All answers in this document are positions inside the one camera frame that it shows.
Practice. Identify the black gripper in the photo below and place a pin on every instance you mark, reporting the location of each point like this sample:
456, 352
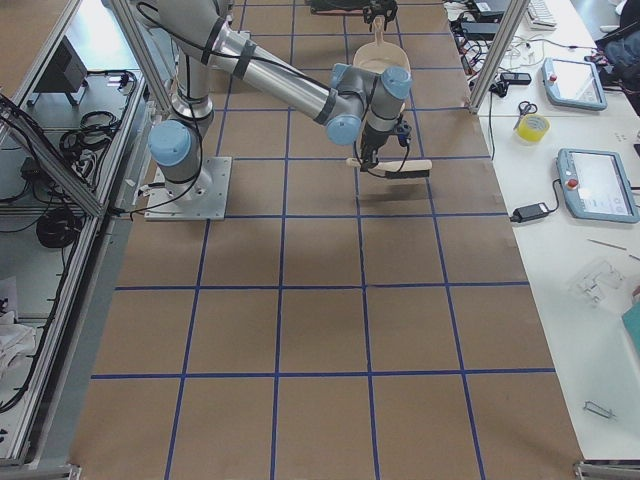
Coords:
372, 138
378, 11

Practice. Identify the white hand brush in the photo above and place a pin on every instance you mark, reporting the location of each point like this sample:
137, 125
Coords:
402, 169

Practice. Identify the beige dustpan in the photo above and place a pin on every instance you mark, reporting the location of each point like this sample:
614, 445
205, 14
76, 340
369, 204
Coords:
379, 54

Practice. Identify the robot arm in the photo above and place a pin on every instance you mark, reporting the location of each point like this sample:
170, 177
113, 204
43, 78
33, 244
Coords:
357, 106

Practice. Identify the black power adapter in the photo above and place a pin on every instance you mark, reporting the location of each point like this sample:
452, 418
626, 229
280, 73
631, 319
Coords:
530, 212

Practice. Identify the black scissors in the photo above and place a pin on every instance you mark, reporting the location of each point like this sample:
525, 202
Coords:
525, 108

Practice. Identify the yellow tape roll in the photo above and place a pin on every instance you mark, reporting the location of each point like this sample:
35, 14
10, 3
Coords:
532, 127

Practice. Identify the upper teach pendant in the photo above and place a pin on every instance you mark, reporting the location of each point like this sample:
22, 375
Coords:
574, 84

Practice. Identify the teach pendant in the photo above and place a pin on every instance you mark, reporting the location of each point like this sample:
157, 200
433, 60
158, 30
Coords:
574, 84
595, 186

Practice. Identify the lower teach pendant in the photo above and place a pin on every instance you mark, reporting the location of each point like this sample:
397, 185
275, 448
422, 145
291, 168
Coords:
595, 186

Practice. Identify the aluminium frame post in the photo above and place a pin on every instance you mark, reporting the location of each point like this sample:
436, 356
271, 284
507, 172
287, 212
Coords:
507, 29

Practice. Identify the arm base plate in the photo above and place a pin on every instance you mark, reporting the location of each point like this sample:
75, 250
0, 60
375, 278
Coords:
207, 199

